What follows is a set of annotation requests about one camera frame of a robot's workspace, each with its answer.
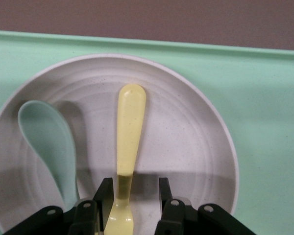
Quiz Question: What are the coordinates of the pale green plastic spoon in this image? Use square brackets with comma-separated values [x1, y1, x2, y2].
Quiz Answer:
[17, 99, 80, 212]

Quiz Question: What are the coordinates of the yellow plastic fork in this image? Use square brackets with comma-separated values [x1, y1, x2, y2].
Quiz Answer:
[103, 83, 147, 235]

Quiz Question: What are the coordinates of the beige round speckled plate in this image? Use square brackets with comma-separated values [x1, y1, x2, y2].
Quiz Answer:
[0, 53, 240, 235]

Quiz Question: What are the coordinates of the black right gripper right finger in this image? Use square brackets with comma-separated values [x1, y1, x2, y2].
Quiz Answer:
[156, 177, 285, 235]

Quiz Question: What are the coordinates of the mint green rectangular tray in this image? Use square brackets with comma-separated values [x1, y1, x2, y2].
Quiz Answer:
[0, 29, 294, 235]

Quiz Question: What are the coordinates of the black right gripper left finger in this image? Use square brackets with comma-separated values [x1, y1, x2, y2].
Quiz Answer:
[4, 177, 114, 235]

